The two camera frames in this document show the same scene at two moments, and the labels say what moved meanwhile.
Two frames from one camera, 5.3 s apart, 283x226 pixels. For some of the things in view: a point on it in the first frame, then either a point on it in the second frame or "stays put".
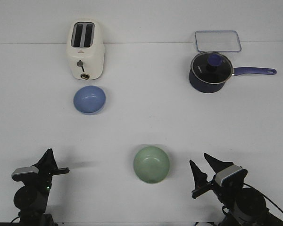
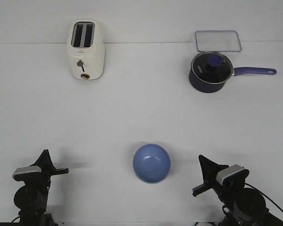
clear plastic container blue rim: x=217 y=41 stays put
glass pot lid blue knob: x=212 y=67 stays put
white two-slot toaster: x=86 y=49 stays put
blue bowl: x=89 y=100 to x=151 y=163
